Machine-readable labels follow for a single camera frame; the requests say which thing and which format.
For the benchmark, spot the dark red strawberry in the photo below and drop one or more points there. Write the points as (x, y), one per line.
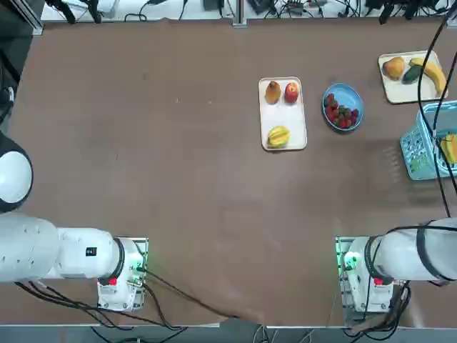
(344, 111)

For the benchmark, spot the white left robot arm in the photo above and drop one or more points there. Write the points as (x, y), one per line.
(82, 250)

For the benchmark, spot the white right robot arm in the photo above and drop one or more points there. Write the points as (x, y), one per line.
(400, 257)

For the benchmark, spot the dark purple strawberry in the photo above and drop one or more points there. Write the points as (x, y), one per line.
(354, 114)

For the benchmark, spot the yellow starfruit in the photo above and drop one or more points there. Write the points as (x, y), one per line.
(278, 137)

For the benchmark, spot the beige plastic tray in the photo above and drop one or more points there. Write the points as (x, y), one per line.
(403, 93)
(282, 118)

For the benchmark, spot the small brown pear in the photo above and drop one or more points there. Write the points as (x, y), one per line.
(272, 93)

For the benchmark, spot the red apple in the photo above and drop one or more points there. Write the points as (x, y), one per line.
(291, 93)

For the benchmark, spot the blue plate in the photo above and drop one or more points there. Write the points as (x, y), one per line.
(344, 92)

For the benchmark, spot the black power brick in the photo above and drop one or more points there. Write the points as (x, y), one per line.
(260, 5)
(213, 4)

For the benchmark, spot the light blue plastic basket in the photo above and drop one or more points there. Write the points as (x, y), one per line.
(414, 150)

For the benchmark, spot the green fruit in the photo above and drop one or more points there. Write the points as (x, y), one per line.
(417, 163)

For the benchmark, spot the large orange pear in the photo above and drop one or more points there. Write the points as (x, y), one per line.
(393, 68)

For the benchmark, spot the white box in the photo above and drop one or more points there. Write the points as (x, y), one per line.
(109, 7)

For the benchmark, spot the dark green avocado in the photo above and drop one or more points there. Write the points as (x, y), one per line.
(411, 75)

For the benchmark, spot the yellow orange fruit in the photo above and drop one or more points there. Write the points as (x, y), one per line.
(450, 148)

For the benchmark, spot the black power adapter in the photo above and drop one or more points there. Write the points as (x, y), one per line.
(375, 3)

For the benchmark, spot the black tripod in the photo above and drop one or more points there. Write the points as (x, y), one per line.
(69, 12)

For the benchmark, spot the yellow banana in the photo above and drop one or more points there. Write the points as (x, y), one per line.
(437, 76)

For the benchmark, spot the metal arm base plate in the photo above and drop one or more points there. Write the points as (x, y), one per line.
(345, 303)
(144, 243)

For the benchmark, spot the aluminium post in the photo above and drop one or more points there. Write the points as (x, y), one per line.
(239, 14)

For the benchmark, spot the aluminium profile rail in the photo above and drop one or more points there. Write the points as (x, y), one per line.
(32, 21)

